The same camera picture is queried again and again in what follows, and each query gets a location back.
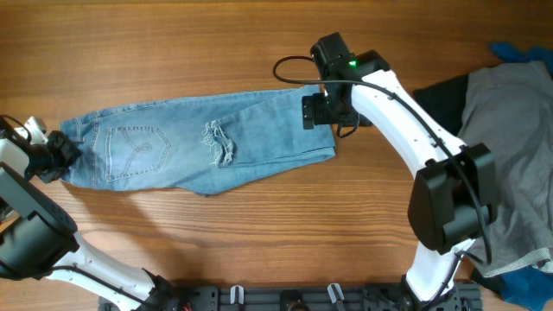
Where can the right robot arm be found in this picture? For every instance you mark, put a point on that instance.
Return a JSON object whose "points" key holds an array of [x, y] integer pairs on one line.
{"points": [[453, 201]]}

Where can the light blue denim jeans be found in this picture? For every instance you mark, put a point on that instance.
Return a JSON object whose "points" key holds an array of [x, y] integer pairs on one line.
{"points": [[206, 145]]}

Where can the black mounting rail base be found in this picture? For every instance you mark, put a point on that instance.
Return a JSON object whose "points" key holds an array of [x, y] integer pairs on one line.
{"points": [[298, 298]]}

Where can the dark blue garment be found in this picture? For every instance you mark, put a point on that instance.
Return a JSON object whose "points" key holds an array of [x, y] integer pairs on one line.
{"points": [[527, 287]]}

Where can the grey garment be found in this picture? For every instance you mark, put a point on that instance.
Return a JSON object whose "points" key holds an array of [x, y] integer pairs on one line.
{"points": [[509, 109]]}

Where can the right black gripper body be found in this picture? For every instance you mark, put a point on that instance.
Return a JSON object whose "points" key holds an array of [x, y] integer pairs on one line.
{"points": [[308, 112]]}

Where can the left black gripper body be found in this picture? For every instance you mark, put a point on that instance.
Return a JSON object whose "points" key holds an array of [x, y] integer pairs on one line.
{"points": [[63, 151]]}

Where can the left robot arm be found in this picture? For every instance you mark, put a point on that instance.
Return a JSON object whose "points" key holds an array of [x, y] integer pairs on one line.
{"points": [[40, 240]]}

